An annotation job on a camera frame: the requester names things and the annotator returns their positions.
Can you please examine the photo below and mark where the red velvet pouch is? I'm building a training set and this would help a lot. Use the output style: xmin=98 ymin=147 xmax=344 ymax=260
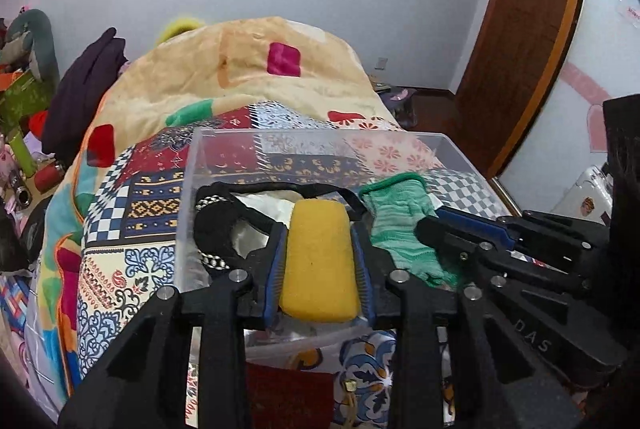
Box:
xmin=245 ymin=363 xmax=334 ymax=429

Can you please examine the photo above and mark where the yellow sponge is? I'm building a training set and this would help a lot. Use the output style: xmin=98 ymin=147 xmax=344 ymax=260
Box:
xmin=280 ymin=200 xmax=360 ymax=323

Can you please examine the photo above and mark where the green knitted cloth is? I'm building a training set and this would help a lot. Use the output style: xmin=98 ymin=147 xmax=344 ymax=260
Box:
xmin=359 ymin=172 xmax=458 ymax=289

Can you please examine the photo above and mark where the white suitcase with stickers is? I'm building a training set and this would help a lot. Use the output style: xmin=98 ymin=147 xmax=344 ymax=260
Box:
xmin=551 ymin=166 xmax=613 ymax=227

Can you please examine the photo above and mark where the grey purple backpack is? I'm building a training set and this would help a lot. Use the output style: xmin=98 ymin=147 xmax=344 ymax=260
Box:
xmin=378 ymin=87 xmax=418 ymax=129

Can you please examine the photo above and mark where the patchwork patterned tablecloth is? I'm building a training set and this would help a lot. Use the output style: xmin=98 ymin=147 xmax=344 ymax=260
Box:
xmin=74 ymin=101 xmax=516 ymax=429

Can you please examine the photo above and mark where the clear plastic storage box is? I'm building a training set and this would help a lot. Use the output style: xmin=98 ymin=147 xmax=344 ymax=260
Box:
xmin=174 ymin=127 xmax=516 ymax=362

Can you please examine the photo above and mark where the black white patterned headband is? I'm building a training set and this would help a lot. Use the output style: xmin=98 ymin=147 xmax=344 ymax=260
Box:
xmin=193 ymin=182 xmax=368 ymax=279

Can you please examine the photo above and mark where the brown wooden door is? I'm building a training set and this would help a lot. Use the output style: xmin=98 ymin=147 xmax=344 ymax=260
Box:
xmin=454 ymin=0 xmax=579 ymax=178

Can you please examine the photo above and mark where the red cylinder tin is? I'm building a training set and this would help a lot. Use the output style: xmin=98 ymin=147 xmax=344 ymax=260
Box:
xmin=34 ymin=160 xmax=66 ymax=194

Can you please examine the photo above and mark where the beige fleece blanket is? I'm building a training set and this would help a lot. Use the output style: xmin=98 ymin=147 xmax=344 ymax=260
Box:
xmin=25 ymin=18 xmax=397 ymax=417

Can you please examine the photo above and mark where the dark purple garment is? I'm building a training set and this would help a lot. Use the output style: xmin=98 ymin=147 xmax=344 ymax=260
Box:
xmin=41 ymin=27 xmax=127 ymax=167

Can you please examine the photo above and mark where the green cardboard box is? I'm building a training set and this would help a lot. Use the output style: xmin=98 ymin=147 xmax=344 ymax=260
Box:
xmin=1 ymin=70 xmax=54 ymax=184

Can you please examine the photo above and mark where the yellow round cushion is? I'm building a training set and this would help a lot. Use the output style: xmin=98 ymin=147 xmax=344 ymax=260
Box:
xmin=155 ymin=16 xmax=205 ymax=46

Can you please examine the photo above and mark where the grey green plush toy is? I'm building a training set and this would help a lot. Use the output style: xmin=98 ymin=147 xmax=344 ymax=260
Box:
xmin=1 ymin=9 xmax=60 ymax=87

